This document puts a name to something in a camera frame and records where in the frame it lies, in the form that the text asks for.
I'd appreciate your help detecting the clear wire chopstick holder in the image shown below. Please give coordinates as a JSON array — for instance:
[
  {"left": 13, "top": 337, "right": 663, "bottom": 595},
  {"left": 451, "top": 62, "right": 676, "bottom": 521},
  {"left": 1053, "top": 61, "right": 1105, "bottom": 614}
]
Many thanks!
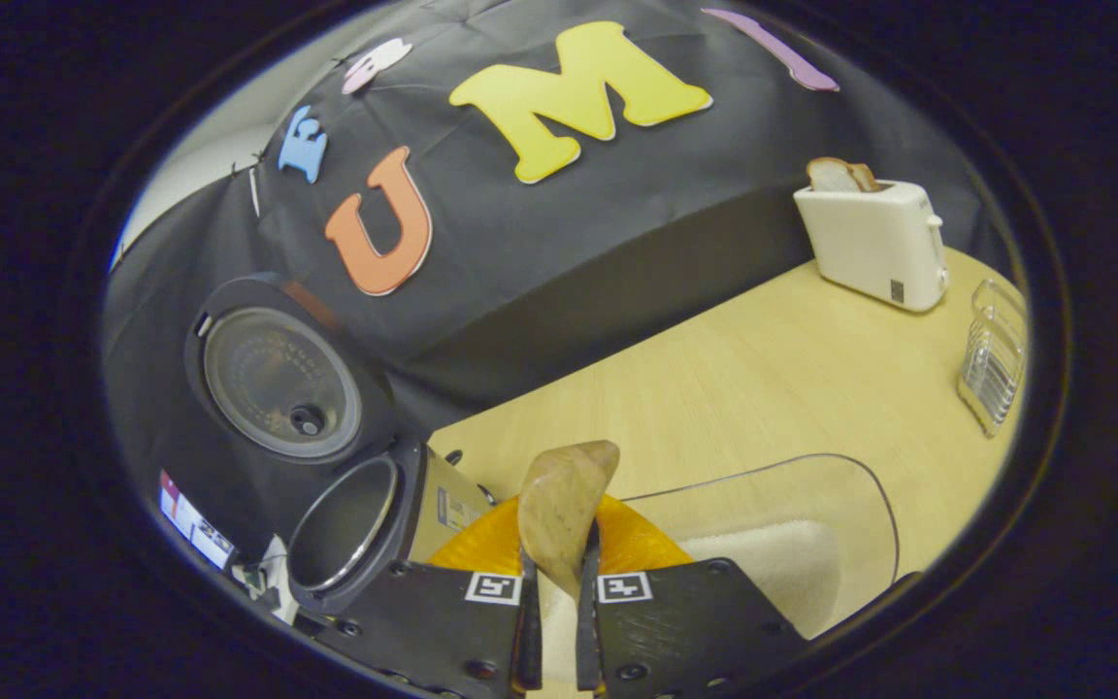
[{"left": 957, "top": 279, "right": 1029, "bottom": 438}]

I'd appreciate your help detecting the black and silver rice cooker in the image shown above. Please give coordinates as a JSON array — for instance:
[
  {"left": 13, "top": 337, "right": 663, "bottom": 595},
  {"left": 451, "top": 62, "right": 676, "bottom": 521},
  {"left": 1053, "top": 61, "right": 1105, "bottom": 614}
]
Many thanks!
[{"left": 183, "top": 275, "right": 497, "bottom": 619}]

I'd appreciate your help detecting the white toaster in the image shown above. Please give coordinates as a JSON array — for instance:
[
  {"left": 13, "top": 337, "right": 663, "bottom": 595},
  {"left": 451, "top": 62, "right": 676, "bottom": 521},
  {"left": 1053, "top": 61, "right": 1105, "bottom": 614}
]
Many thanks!
[{"left": 793, "top": 180, "right": 950, "bottom": 314}]

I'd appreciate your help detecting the wooden spoon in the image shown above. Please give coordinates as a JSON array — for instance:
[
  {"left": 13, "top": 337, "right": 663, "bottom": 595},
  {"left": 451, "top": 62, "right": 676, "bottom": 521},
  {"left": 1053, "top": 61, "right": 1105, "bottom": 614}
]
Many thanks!
[{"left": 517, "top": 440, "right": 621, "bottom": 598}]

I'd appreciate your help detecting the computer monitor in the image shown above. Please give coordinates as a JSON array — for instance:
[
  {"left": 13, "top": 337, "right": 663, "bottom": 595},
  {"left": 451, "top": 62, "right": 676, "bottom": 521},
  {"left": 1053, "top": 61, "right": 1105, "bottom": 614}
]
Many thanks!
[{"left": 158, "top": 471, "right": 237, "bottom": 572}]

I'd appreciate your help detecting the clear plastic container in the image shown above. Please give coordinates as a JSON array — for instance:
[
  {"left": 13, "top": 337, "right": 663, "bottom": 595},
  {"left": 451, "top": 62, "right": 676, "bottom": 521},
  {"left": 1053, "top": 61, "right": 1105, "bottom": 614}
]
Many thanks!
[{"left": 617, "top": 452, "right": 902, "bottom": 642}]

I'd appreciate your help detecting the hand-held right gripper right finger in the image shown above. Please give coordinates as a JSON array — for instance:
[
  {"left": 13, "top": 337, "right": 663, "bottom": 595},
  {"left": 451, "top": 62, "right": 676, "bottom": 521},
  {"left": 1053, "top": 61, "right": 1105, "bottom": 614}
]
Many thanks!
[{"left": 575, "top": 493, "right": 812, "bottom": 699}]

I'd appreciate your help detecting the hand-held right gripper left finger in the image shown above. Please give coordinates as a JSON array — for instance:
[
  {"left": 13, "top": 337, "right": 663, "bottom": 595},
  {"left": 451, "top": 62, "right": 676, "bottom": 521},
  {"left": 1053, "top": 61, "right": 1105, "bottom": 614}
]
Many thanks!
[{"left": 312, "top": 495, "right": 545, "bottom": 699}]

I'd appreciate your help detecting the white rice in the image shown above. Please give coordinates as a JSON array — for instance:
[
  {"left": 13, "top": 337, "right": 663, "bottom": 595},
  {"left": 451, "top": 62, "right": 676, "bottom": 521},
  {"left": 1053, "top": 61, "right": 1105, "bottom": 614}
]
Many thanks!
[{"left": 540, "top": 519, "right": 843, "bottom": 695}]

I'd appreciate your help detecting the white side table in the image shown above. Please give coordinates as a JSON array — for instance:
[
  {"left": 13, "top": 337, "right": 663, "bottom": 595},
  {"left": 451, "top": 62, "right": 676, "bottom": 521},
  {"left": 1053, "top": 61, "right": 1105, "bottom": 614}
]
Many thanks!
[{"left": 229, "top": 534, "right": 300, "bottom": 627}]

